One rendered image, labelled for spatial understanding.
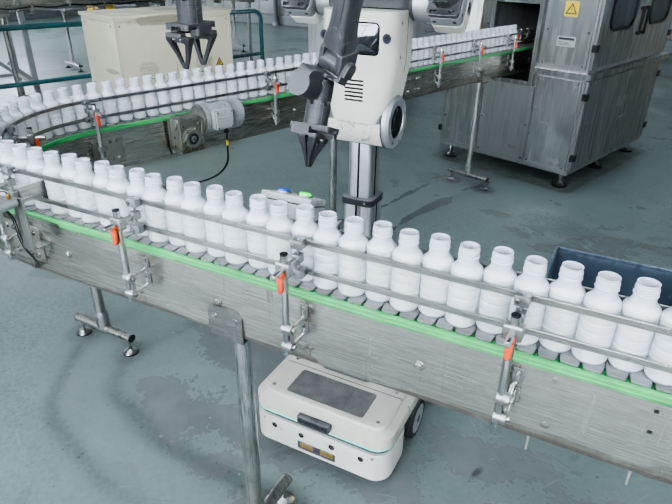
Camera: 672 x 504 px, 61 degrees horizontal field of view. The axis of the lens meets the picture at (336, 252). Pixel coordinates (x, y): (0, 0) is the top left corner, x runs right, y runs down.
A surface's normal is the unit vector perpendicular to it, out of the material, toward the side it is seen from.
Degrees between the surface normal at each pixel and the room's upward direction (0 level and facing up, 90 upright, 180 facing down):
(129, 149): 90
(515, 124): 90
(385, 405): 0
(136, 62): 90
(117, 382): 0
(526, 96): 90
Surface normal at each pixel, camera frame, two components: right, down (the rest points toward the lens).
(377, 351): -0.46, 0.40
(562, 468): 0.01, -0.88
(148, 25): 0.70, 0.34
